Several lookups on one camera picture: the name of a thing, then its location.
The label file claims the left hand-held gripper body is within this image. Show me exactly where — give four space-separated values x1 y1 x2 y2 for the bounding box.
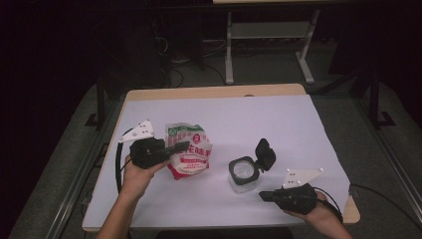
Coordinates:
118 119 168 169

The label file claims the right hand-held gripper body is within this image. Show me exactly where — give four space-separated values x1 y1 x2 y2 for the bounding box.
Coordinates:
272 167 325 216

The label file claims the white and red seasoning bag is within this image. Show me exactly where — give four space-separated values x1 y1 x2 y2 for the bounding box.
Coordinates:
164 121 214 181

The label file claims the glass jar with black lid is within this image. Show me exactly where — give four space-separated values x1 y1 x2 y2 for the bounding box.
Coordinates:
227 137 278 195

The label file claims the person's left hand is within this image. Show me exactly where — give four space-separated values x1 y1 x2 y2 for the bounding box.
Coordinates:
119 153 171 201

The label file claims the person's right hand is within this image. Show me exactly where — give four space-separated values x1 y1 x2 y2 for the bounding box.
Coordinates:
284 191 343 232

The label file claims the black metal stand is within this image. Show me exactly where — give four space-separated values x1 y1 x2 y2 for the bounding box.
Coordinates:
366 64 396 129
84 81 111 131

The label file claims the white paper sheet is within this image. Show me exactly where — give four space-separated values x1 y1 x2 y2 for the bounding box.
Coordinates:
82 94 352 229

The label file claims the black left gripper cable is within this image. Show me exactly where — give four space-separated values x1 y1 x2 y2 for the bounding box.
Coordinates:
114 127 134 195

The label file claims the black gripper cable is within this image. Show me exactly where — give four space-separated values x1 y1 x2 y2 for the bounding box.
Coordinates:
313 186 344 224
114 127 134 195

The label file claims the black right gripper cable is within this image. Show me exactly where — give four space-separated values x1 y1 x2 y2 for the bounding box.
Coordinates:
313 186 344 224

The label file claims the tangle of dark cables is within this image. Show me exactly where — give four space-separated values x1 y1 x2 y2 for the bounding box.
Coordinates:
150 34 227 88

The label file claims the black floor cable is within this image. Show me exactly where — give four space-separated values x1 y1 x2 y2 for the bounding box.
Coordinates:
348 182 422 231

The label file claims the white metal desk frame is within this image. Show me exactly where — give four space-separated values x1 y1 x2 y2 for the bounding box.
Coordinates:
212 0 322 86

